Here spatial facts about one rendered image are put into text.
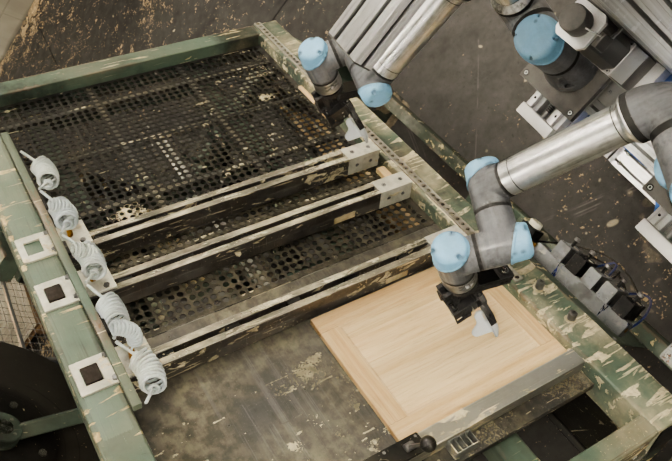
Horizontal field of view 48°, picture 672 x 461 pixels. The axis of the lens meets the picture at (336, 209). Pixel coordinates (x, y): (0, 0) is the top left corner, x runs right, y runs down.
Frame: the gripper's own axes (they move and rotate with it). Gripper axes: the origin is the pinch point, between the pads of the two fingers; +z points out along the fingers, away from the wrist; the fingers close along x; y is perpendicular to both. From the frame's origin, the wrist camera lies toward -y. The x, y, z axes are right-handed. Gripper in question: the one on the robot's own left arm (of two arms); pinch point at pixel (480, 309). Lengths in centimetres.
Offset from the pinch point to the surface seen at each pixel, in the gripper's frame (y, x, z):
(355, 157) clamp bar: -1, -85, 38
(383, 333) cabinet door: 22.3, -20.2, 26.3
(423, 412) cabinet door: 24.3, 5.5, 22.3
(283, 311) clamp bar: 42, -35, 12
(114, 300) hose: 73, -45, -18
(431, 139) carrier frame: -41, -126, 111
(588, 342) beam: -23.4, 7.3, 42.4
